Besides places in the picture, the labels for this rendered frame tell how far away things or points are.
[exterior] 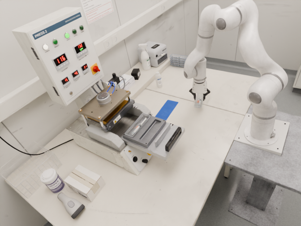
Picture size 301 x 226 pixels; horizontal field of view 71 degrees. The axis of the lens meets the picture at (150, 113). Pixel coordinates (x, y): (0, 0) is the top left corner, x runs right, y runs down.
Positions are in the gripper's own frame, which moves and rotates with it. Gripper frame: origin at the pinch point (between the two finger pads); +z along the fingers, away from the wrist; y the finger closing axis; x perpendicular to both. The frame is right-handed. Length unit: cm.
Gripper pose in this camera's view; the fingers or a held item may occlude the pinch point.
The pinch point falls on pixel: (199, 97)
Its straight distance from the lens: 161.1
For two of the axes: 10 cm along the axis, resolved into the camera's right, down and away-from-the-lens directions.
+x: -3.0, 6.7, -6.9
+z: 1.5, 7.4, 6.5
